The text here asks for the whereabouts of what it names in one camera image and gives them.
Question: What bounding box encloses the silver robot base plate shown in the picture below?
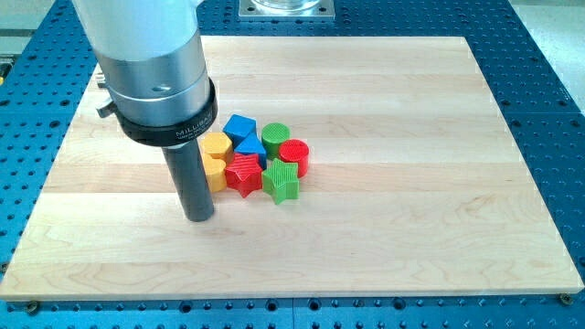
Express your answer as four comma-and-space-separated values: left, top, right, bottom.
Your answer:
239, 0, 335, 21

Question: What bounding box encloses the green cylinder block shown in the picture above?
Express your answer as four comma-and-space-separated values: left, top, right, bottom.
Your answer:
261, 122, 291, 160

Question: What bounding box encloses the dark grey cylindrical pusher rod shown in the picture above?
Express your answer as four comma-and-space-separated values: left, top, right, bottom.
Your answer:
163, 140, 215, 222

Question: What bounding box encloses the blue perforated metal table plate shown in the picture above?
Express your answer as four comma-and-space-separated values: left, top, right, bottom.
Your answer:
1, 1, 584, 328

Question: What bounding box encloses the yellow hexagon block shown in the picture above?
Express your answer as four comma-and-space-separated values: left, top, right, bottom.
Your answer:
201, 132, 234, 164

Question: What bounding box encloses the red cylinder block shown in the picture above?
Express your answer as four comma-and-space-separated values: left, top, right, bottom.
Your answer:
279, 139, 310, 178

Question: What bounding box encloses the blue triangle block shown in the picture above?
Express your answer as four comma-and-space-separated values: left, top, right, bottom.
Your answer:
235, 133, 267, 169

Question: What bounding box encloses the red star block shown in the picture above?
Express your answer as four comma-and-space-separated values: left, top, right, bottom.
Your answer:
225, 153, 263, 198

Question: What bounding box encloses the light wooden board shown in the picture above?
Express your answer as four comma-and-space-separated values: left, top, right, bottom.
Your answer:
1, 36, 583, 302

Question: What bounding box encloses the blue pentagon block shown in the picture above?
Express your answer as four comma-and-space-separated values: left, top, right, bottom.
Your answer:
222, 114, 256, 147

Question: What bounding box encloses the green star block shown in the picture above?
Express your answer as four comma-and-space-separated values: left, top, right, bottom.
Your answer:
261, 158, 300, 205

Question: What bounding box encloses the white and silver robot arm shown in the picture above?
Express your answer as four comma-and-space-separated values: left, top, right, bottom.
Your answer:
73, 0, 218, 147

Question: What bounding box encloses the yellow heart block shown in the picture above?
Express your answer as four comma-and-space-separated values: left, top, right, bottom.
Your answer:
202, 154, 227, 193

